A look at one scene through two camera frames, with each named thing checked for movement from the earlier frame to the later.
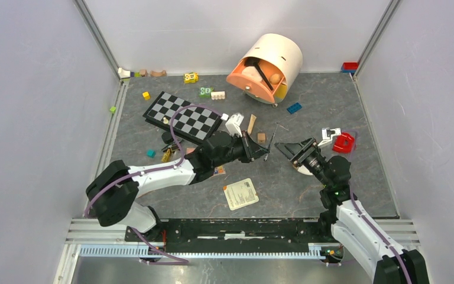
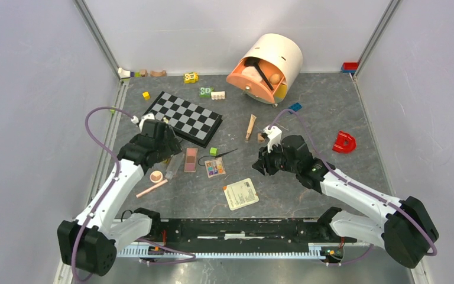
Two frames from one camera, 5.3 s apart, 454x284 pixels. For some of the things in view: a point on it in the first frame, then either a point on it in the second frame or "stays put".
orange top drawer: (254, 86) stays put
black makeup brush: (253, 61) stays put
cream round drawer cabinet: (268, 68) stays put
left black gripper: (252, 151) -> (171, 147)
